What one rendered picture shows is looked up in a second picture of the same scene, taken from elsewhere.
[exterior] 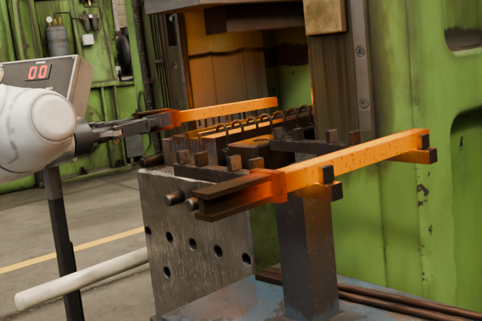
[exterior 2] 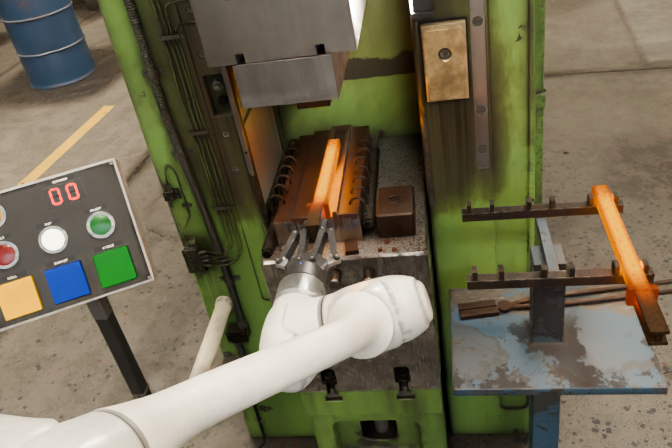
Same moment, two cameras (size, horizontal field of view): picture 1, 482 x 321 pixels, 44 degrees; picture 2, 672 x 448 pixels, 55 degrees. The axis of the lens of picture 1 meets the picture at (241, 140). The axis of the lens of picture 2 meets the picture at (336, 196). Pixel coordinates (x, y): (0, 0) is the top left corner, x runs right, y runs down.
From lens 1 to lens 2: 1.06 m
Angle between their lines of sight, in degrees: 41
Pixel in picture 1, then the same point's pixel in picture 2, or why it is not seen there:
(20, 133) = (416, 331)
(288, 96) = (291, 115)
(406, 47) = (525, 104)
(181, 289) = not seen: hidden behind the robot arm
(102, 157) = not seen: outside the picture
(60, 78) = (106, 193)
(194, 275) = not seen: hidden behind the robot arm
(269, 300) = (501, 334)
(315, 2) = (440, 75)
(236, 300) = (480, 346)
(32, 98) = (416, 296)
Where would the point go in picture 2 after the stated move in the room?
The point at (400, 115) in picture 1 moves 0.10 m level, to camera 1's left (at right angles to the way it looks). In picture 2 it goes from (515, 153) to (489, 172)
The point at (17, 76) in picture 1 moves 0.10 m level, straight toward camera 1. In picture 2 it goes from (30, 206) to (62, 213)
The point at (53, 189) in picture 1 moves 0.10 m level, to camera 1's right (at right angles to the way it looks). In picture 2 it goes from (104, 308) to (141, 286)
